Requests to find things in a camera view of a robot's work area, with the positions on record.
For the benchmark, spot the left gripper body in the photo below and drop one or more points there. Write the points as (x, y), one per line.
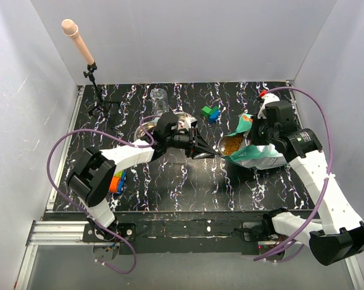
(187, 141)

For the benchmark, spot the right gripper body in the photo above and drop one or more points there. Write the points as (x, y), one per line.
(262, 133)

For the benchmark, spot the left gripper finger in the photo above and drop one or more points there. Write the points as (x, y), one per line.
(202, 155)
(200, 145)

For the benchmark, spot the green pet food bag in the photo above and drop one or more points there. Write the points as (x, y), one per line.
(250, 156)

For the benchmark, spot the metal food scoop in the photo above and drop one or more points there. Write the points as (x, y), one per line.
(229, 144)

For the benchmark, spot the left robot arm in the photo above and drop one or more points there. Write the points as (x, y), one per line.
(91, 177)

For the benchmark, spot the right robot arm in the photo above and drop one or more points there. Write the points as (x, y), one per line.
(334, 231)

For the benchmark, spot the mint double pet bowl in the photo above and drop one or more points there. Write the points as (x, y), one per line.
(149, 126)

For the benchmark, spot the blue toy block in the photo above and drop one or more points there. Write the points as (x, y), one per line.
(214, 114)

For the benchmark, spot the green toy block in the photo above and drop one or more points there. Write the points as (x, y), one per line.
(206, 111)

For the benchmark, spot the clear water bottle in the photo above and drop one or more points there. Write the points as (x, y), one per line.
(159, 102)

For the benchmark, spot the black mounting plate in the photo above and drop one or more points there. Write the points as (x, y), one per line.
(194, 232)

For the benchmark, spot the orange blue toy car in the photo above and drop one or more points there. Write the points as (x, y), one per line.
(117, 182)

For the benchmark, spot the black microphone tripod stand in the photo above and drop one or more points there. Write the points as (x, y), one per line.
(102, 106)

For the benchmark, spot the pink microphone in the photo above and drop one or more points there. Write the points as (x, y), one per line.
(71, 30)

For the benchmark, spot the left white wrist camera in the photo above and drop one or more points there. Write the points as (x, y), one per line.
(186, 121)

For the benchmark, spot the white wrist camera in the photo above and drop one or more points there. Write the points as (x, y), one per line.
(186, 121)
(266, 98)

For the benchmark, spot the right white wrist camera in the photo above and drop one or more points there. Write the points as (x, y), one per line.
(266, 98)

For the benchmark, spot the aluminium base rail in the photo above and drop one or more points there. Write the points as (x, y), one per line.
(58, 257)

